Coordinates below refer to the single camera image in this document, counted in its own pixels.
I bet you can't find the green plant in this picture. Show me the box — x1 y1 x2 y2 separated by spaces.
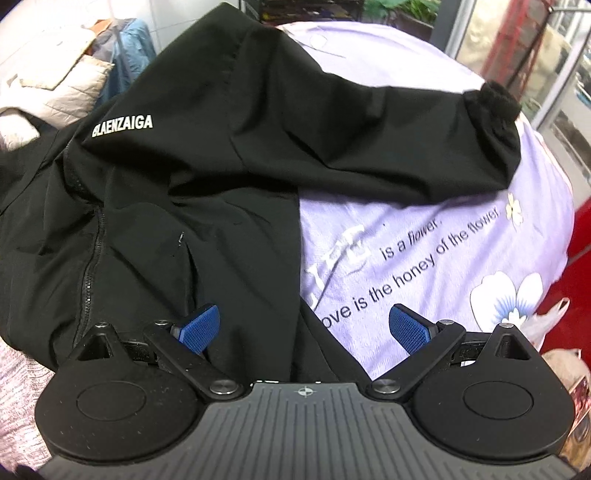
365 0 441 23

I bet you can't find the pale fluffy cloth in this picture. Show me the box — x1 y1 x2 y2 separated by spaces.
0 107 41 153

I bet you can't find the glass door with metal frame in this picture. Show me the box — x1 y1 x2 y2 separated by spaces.
455 0 591 185

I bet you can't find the black jacket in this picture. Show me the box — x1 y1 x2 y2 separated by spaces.
0 2 522 384

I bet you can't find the grey knitted cloth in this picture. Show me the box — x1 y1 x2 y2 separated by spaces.
0 339 58 467

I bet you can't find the beige quilted jacket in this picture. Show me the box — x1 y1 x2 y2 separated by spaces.
0 34 116 130

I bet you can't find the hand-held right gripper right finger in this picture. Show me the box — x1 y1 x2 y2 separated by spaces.
370 303 542 398

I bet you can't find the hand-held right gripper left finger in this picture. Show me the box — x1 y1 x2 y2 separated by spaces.
69 303 245 398

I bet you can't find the white cloth on table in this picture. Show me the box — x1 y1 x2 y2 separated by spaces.
276 21 575 379

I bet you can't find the white plastic bag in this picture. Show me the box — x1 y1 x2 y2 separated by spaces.
521 298 571 347

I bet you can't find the black metal rack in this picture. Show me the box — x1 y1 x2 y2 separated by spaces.
247 0 365 26

